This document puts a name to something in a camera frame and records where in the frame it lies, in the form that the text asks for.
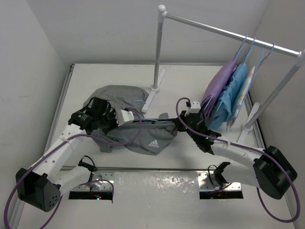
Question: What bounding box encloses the blue wire hanger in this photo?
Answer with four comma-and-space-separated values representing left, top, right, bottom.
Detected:
131, 99, 177, 125

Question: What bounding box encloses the grey adidas t shirt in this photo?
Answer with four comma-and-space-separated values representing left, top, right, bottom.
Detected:
83, 85, 178, 156

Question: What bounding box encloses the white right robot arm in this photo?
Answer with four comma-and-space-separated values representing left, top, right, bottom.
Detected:
173, 111, 297, 199

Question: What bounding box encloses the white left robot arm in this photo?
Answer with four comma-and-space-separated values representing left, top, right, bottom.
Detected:
16, 97, 117, 212

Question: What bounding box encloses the blue hanger on rack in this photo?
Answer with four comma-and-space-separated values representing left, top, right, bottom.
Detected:
255, 43, 275, 73
243, 37, 256, 63
234, 35, 248, 59

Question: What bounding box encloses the light blue hanging garment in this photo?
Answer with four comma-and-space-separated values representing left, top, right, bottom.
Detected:
210, 62, 248, 130

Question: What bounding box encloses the purple hanging garment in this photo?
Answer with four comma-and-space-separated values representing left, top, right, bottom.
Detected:
201, 57, 238, 118

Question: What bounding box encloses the white clothes rack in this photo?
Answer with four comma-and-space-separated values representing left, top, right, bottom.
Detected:
142, 4, 305, 144

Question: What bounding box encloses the white patterned hanging garment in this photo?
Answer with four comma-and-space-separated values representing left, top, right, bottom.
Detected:
226, 66, 255, 128

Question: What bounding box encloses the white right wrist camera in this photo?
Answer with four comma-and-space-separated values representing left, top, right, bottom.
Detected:
185, 100, 201, 116

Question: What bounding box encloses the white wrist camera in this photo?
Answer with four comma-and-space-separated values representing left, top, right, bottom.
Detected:
116, 110, 134, 126
185, 100, 201, 116

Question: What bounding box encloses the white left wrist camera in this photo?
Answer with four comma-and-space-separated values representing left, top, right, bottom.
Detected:
116, 110, 134, 126

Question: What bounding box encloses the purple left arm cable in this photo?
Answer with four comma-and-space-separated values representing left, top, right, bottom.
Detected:
3, 107, 143, 229

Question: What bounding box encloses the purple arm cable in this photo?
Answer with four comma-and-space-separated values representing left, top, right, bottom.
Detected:
3, 107, 143, 229
175, 96, 301, 224

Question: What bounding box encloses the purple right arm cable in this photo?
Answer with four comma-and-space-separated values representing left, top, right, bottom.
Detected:
175, 96, 301, 224

